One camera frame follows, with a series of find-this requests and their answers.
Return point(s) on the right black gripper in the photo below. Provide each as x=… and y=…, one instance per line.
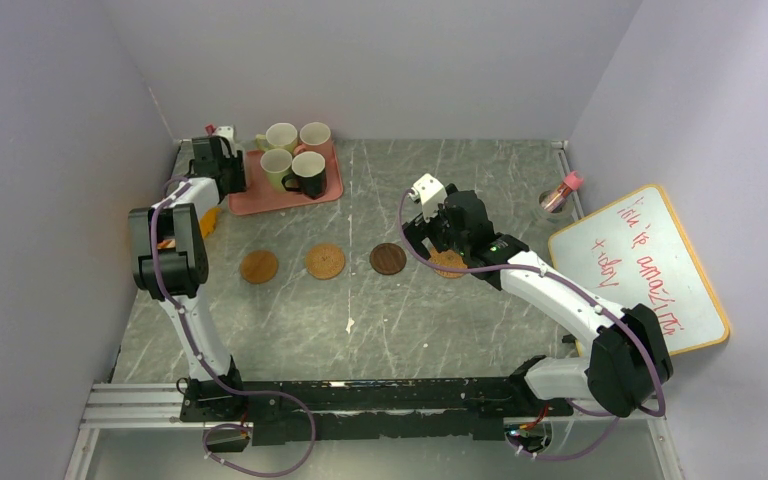
x=416, y=233

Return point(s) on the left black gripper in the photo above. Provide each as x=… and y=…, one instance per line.
x=236, y=161

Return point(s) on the woven coaster light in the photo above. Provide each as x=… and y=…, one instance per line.
x=452, y=261

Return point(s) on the woven coaster tan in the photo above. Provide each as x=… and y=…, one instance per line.
x=325, y=261

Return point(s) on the black mug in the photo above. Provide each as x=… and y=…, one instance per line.
x=308, y=175

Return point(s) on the pink mug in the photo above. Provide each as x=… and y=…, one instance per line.
x=317, y=137

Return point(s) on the light wooden coaster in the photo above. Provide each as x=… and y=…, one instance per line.
x=258, y=267

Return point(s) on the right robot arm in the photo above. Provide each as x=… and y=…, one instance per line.
x=624, y=362

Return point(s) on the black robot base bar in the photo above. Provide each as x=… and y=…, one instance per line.
x=280, y=412

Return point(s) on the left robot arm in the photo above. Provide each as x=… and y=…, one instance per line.
x=170, y=262

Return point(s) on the dark brown wooden coaster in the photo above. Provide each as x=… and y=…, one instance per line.
x=387, y=258

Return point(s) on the green mug front middle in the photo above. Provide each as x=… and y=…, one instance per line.
x=276, y=164

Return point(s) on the green mug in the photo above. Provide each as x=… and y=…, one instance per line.
x=276, y=164
x=283, y=136

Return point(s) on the yellow plastic bin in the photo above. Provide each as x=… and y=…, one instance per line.
x=207, y=224

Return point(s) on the green mug back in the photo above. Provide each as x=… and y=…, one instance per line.
x=283, y=136

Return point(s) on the glass jar with markers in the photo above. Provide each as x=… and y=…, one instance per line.
x=556, y=198

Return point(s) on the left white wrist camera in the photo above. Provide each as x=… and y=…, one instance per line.
x=227, y=132

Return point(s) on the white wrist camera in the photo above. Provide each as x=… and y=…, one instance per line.
x=227, y=132
x=430, y=194

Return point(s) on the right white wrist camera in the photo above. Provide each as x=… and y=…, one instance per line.
x=430, y=194

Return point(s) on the whiteboard with yellow frame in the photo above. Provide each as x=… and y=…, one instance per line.
x=635, y=251

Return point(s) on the aluminium rail frame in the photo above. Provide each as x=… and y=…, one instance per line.
x=133, y=431

